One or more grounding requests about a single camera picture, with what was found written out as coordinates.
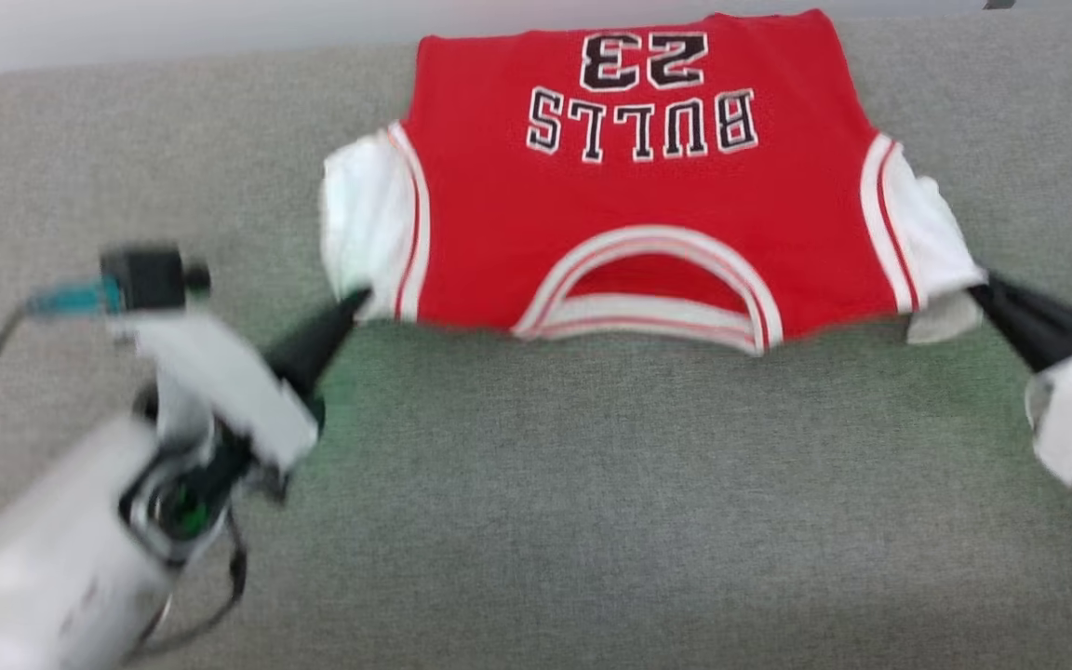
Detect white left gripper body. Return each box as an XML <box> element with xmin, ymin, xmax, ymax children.
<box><xmin>117</xmin><ymin>312</ymin><xmax>325</xmax><ymax>564</ymax></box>

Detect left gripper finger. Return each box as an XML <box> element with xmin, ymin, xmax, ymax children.
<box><xmin>266</xmin><ymin>288</ymin><xmax>371</xmax><ymax>369</ymax></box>
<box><xmin>289</xmin><ymin>294</ymin><xmax>372</xmax><ymax>396</ymax></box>

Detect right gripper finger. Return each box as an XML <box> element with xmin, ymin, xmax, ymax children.
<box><xmin>970</xmin><ymin>287</ymin><xmax>1060</xmax><ymax>373</ymax></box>
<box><xmin>970</xmin><ymin>270</ymin><xmax>1072</xmax><ymax>349</ymax></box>

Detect red and white basketball jersey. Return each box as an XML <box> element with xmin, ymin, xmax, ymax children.
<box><xmin>320</xmin><ymin>9</ymin><xmax>988</xmax><ymax>357</ymax></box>

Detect grey fabric sofa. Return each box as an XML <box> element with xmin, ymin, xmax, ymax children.
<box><xmin>0</xmin><ymin>14</ymin><xmax>1072</xmax><ymax>670</ymax></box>

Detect thin black cable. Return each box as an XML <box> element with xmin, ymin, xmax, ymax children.
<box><xmin>127</xmin><ymin>507</ymin><xmax>250</xmax><ymax>663</ymax></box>

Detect black cable with teal plug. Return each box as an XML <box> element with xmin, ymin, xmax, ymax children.
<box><xmin>0</xmin><ymin>279</ymin><xmax>124</xmax><ymax>531</ymax></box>

